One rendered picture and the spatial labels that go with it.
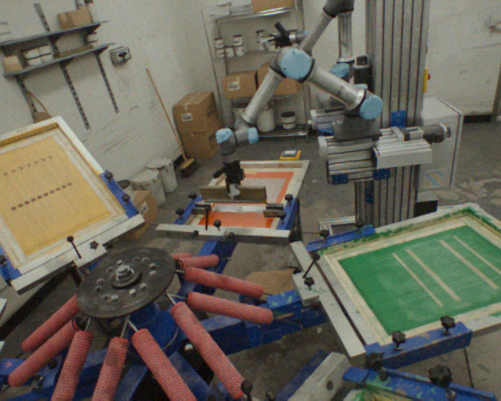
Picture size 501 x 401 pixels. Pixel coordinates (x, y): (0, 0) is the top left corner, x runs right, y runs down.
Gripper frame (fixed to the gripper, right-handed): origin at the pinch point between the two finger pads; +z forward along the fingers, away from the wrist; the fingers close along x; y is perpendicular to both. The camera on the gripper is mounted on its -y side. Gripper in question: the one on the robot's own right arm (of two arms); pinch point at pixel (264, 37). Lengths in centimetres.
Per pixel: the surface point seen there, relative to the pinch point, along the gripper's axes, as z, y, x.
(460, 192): -133, 180, 78
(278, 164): -26, 62, -62
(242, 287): -67, 34, -174
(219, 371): -80, 26, -205
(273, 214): -50, 52, -118
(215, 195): -20, 42, -121
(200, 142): 193, 159, 107
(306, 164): -45, 61, -60
